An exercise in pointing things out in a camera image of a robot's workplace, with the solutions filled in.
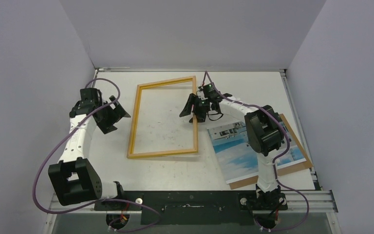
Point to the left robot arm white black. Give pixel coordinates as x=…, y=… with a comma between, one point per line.
x=73, y=178

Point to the yellow picture frame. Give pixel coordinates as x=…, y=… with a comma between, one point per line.
x=134, y=122

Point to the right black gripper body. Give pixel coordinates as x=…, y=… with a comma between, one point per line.
x=198, y=106

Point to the aluminium table rail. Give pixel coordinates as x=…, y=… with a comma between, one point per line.
x=309, y=202

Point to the sky and building photo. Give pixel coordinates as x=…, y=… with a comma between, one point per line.
x=237, y=160

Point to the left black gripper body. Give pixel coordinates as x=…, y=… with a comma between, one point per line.
x=109, y=114

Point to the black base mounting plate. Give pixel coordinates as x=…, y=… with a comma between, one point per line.
x=177, y=216

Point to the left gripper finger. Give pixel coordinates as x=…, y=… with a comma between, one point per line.
x=117, y=109
x=106, y=126

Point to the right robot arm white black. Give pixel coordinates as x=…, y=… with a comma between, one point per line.
x=264, y=134

